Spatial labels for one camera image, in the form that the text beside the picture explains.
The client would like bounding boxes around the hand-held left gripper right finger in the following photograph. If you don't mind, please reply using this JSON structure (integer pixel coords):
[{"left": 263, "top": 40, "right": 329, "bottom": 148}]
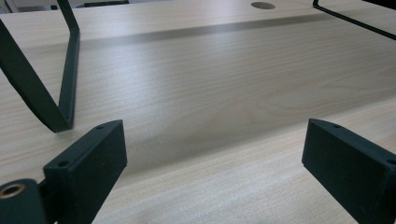
[{"left": 301, "top": 118, "right": 396, "bottom": 224}]

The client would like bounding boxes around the dark green metal frame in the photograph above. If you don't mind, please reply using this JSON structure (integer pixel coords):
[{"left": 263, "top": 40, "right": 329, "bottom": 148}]
[{"left": 0, "top": 0, "right": 81, "bottom": 133}]

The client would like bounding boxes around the black wire frame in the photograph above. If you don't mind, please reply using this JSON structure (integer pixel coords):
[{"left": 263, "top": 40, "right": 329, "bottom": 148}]
[{"left": 312, "top": 0, "right": 396, "bottom": 41}]

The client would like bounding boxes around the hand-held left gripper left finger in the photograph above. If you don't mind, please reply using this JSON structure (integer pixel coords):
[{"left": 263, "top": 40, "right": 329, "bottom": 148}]
[{"left": 43, "top": 119, "right": 128, "bottom": 224}]

